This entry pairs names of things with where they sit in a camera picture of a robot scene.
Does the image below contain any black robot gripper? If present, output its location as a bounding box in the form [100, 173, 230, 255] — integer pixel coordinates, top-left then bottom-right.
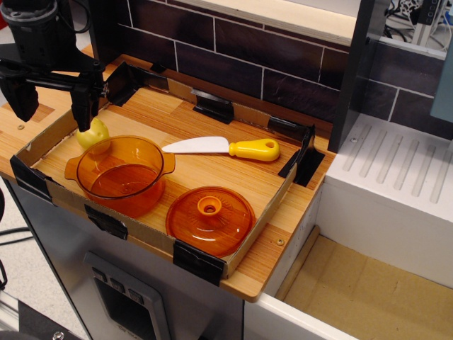
[1, 1, 106, 132]

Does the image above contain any white knife yellow handle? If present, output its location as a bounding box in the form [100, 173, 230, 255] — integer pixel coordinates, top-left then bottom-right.
[163, 136, 280, 162]

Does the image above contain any orange transparent pot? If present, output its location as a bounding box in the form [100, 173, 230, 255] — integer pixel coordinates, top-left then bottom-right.
[64, 135, 176, 217]

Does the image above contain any orange transparent pot lid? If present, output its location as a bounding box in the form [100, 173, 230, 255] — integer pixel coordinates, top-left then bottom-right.
[166, 186, 256, 257]

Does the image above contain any cardboard fence with black tape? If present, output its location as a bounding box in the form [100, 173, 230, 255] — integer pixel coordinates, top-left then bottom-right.
[10, 63, 331, 296]

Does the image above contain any yellow toy potato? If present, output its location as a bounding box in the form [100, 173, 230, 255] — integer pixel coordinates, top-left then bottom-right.
[76, 118, 110, 154]

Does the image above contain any grey toy oven front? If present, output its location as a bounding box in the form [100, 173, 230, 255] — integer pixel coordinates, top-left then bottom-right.
[6, 181, 243, 339]

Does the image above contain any white sink drainboard unit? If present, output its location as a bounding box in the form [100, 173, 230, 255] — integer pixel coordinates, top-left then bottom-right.
[243, 115, 452, 339]

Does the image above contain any dark grey cabinet post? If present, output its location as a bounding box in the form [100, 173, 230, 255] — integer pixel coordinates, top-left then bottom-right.
[328, 1, 389, 152]

